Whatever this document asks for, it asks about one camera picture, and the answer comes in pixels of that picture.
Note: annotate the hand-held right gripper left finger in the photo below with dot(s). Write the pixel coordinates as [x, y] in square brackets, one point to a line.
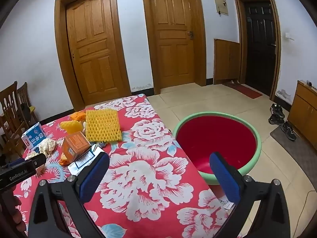
[95, 176]

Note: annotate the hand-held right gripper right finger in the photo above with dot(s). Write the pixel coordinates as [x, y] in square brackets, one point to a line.
[225, 176]

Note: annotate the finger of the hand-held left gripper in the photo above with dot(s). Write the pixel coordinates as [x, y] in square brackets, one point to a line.
[38, 162]

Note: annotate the orange cardboard box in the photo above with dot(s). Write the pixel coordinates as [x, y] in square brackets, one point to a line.
[74, 146]

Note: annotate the red basin with green rim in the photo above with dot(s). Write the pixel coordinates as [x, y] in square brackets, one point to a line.
[215, 138]

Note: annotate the large yellow foam net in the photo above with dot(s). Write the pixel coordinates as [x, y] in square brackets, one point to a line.
[102, 125]

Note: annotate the person's left hand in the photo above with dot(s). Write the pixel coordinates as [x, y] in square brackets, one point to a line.
[16, 218]

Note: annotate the blue and white carton box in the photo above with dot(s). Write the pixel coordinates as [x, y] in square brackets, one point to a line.
[33, 136]

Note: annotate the small yellow foam net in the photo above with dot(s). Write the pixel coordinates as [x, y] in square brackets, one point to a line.
[70, 126]

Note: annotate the red floral blanket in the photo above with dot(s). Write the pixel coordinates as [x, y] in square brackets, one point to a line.
[143, 166]

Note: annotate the dark wooden chair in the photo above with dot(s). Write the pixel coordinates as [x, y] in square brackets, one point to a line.
[10, 119]

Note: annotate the yellow seat cushion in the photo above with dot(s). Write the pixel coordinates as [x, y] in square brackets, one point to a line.
[32, 108]

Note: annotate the orange crumpled wrapper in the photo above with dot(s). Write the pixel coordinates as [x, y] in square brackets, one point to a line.
[78, 116]

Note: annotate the grey floor mat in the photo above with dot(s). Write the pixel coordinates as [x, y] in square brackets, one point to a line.
[297, 153]

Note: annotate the black sneaker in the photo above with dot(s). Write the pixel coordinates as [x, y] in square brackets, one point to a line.
[288, 130]
[277, 109]
[276, 120]

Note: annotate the red doormat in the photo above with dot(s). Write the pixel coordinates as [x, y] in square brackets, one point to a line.
[244, 90]

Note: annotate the wooden sideboard cabinet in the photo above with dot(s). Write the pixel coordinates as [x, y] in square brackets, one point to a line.
[304, 111]

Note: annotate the arched panel wooden door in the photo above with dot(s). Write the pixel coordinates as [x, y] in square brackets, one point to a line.
[91, 42]

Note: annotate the black entrance door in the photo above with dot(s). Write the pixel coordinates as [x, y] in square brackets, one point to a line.
[260, 42]

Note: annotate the wooden wall panel cabinet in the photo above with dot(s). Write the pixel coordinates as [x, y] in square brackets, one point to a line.
[226, 62]

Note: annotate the white wall switch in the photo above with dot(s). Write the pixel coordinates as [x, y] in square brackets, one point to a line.
[289, 36]

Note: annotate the beige wall electrical panel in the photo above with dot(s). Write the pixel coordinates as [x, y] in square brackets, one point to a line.
[220, 5]

